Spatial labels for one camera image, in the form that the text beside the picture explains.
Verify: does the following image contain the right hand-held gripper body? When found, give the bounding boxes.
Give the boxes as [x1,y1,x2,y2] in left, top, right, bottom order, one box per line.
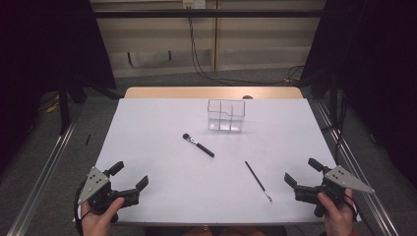
[294,165,376,218]

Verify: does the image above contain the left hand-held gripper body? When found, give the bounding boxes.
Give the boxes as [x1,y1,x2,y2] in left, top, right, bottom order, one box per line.
[78,166,141,224]

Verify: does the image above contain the black makeup brush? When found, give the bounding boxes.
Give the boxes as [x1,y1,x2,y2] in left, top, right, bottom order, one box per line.
[182,133,216,158]

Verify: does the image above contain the clear plastic organizer box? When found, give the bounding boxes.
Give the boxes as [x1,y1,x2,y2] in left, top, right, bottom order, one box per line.
[207,98,246,133]

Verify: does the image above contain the person's left hand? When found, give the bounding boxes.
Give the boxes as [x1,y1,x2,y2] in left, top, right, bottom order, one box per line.
[81,197,126,236]

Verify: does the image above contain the person's right hand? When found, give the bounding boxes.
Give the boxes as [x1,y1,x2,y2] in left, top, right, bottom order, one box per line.
[317,192,358,236]

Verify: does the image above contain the white table board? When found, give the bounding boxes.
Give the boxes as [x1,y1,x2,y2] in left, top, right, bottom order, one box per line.
[73,97,362,227]

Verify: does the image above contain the wooden table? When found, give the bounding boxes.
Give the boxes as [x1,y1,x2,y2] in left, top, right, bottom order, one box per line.
[123,86,304,100]

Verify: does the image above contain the black curtain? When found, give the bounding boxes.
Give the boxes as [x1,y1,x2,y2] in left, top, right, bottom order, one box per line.
[299,0,417,190]
[0,0,116,171]

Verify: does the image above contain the black horizontal bar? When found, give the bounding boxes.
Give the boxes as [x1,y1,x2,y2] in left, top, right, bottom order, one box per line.
[92,9,326,19]

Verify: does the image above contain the right hand-held gripper cable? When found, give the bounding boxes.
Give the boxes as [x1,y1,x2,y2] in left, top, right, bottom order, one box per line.
[343,193,359,222]

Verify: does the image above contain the hand-held gripper cable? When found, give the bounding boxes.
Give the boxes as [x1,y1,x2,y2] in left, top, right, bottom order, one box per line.
[343,193,359,222]
[73,180,88,235]

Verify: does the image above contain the left hand-held gripper cable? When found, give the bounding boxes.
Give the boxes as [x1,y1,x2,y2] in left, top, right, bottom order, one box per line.
[73,180,88,235]

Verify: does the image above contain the aluminium floor rail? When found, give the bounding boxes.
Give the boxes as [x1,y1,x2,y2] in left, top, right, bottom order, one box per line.
[6,107,83,236]
[314,99,399,236]

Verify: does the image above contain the black stand post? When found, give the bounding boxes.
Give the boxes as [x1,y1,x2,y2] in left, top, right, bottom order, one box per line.
[57,78,72,136]
[328,70,339,129]

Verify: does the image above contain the black wall cable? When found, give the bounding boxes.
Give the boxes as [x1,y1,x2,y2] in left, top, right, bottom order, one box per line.
[187,6,304,87]

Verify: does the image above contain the white wall socket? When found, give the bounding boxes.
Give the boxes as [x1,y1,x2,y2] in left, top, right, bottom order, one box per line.
[182,0,207,10]

